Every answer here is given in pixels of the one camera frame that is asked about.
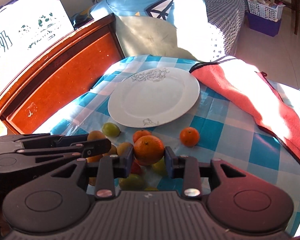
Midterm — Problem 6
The white milk carton box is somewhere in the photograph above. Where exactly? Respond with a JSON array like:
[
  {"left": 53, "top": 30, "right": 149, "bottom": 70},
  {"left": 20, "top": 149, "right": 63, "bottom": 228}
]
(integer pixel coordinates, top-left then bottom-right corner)
[{"left": 0, "top": 0, "right": 74, "bottom": 94}]

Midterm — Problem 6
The brown round fruit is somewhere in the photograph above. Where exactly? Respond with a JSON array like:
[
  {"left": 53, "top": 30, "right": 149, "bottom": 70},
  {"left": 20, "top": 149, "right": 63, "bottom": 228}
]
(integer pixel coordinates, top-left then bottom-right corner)
[
  {"left": 117, "top": 142, "right": 133, "bottom": 156},
  {"left": 87, "top": 131, "right": 106, "bottom": 141}
]

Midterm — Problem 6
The blue grey shark cushion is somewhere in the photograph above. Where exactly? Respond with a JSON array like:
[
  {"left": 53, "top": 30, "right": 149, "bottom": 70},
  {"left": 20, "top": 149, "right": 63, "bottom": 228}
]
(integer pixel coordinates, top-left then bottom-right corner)
[{"left": 87, "top": 0, "right": 227, "bottom": 62}]

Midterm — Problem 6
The green jujube fruit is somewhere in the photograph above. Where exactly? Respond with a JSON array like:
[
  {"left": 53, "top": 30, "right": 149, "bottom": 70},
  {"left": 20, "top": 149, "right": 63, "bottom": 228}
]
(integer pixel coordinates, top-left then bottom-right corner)
[{"left": 102, "top": 122, "right": 121, "bottom": 138}]

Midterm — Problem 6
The green fruit bottom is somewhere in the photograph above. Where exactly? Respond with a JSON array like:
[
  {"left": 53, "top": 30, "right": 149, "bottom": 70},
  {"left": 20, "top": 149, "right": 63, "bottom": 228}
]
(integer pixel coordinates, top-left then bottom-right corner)
[{"left": 119, "top": 174, "right": 146, "bottom": 191}]

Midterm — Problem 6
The coral red towel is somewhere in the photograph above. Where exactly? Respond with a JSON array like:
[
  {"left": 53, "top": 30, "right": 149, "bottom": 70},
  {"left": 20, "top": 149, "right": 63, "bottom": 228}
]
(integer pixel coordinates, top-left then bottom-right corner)
[{"left": 190, "top": 56, "right": 300, "bottom": 164}]

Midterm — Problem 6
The white floral plate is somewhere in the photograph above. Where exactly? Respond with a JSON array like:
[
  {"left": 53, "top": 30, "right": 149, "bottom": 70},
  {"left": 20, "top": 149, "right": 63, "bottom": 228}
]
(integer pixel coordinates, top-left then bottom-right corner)
[{"left": 108, "top": 67, "right": 200, "bottom": 128}]

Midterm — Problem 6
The white plastic basket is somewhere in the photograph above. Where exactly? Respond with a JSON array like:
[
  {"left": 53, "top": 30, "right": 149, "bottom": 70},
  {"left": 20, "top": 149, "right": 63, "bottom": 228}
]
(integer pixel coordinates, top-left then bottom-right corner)
[{"left": 247, "top": 0, "right": 285, "bottom": 22}]

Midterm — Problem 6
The small orange tangerine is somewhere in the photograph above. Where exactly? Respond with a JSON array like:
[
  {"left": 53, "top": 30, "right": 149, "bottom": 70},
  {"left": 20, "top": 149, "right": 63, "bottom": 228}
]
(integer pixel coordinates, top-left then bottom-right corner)
[{"left": 179, "top": 127, "right": 200, "bottom": 147}]

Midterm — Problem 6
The red cherry tomato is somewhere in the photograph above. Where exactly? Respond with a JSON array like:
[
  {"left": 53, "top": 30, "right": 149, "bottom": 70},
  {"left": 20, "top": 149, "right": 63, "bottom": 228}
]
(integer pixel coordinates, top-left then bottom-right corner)
[{"left": 130, "top": 161, "right": 143, "bottom": 176}]

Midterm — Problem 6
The blue storage box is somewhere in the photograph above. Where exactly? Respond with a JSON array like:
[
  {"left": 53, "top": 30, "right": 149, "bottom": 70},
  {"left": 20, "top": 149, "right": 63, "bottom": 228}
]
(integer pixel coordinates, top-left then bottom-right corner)
[{"left": 246, "top": 12, "right": 281, "bottom": 37}]

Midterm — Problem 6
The blue checkered tablecloth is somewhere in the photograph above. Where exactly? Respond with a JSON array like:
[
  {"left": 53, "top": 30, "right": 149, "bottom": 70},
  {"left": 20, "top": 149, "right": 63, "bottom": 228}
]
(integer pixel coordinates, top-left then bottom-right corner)
[{"left": 37, "top": 55, "right": 300, "bottom": 235}]

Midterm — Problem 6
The large orange tangerine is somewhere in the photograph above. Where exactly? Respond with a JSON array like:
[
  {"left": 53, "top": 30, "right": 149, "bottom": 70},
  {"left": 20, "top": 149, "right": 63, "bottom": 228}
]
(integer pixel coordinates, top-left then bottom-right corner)
[{"left": 134, "top": 135, "right": 165, "bottom": 166}]

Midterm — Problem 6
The checkered sofa cover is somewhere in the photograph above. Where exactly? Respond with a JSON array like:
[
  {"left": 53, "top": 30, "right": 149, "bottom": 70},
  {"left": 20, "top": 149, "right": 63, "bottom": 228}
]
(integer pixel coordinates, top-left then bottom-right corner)
[{"left": 204, "top": 0, "right": 247, "bottom": 61}]

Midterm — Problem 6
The green yellow fruit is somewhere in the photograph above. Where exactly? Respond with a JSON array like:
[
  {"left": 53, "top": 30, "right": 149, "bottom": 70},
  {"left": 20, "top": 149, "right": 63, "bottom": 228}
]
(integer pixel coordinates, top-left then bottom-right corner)
[{"left": 151, "top": 158, "right": 167, "bottom": 177}]

